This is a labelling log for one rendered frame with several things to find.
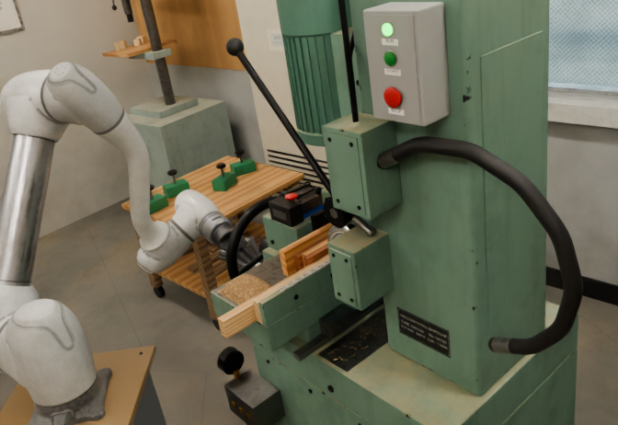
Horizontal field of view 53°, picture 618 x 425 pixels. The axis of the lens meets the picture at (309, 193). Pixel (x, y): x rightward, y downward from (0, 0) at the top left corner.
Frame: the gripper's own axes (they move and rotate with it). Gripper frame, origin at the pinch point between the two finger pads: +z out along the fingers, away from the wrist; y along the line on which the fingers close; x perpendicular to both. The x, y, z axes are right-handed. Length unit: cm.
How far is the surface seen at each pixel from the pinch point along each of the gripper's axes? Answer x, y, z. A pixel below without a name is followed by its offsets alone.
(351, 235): -55, -16, 42
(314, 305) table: -33, -18, 37
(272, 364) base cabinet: -9.7, -22.2, 31.0
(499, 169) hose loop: -84, -15, 64
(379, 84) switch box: -87, -17, 43
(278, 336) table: -31, -27, 38
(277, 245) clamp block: -24.4, -6.6, 12.3
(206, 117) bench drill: 64, 89, -161
